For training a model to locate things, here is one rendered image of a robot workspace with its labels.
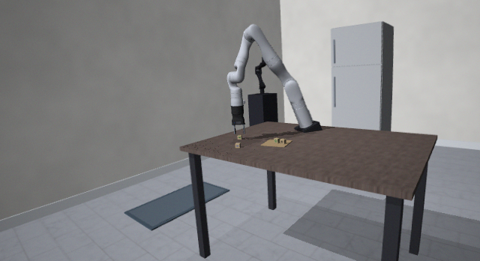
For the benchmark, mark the tan flat mat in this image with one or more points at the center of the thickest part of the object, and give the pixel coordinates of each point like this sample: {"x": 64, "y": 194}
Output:
{"x": 270, "y": 142}

